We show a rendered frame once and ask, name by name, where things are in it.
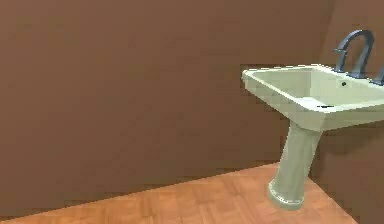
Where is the pale green pedestal sink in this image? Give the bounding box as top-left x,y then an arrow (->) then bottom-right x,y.
241,64 -> 384,212

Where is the grey curved sink faucet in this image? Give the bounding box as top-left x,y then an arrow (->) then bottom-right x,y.
332,29 -> 375,80

